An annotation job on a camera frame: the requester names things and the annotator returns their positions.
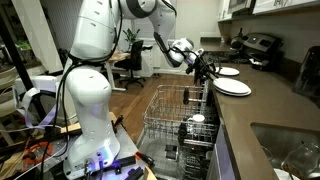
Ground orange black tool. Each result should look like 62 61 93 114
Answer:
134 150 156 169

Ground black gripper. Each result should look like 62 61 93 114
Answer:
192 53 221 83

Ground white box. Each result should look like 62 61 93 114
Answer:
12 74 58 101

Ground white dish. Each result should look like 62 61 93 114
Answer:
273 167 301 180

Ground orange cable coil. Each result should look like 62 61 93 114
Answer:
20 140 55 165

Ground white upper cabinets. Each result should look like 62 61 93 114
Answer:
216 0 320 24

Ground wooden desk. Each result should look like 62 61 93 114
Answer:
104 50 133 93

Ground black office chair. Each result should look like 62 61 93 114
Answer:
114 39 148 90

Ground dark kettle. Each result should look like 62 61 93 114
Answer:
229 27 248 52

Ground steel kitchen sink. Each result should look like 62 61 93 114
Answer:
249 122 320 180

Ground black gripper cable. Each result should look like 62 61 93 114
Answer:
153 31 223 79

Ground green house plant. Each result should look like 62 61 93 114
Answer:
14 39 34 63

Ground black blocks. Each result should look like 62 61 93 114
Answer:
109 155 145 180

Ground dark leafy potted plant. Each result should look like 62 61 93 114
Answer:
121 27 142 46

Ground orange black clamp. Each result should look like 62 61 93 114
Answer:
112 114 125 133

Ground black tumbler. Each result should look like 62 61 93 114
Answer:
182 88 190 106

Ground lower dishwasher rack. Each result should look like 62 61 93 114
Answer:
176 141 219 180

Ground metal robot table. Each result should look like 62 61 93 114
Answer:
9 124 149 180

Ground light wooden board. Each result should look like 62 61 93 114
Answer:
63 111 118 135

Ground white mug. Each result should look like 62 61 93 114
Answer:
190 113 206 134

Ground white ribbon cable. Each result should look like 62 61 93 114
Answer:
12 87 63 132

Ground grey dishwasher door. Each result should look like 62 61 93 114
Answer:
135 128 188 180

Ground black cup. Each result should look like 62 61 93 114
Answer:
177 122 188 147

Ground black tripod pole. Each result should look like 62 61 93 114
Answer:
0 13 48 123

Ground clear glass pitcher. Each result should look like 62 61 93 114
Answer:
280 141 320 180

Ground black cable bundle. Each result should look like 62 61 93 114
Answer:
39 49 84 180

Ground white lower cabinet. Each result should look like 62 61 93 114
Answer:
205 121 242 180

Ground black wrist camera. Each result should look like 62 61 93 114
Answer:
185 64 196 75

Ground white wire dishwasher rack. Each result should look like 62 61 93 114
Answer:
142 83 220 145

